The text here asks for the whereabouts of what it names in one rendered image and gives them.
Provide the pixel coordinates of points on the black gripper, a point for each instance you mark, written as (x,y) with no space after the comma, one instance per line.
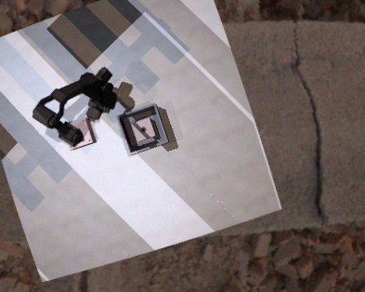
(95,112)

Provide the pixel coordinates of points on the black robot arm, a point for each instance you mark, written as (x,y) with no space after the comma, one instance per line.
(89,85)

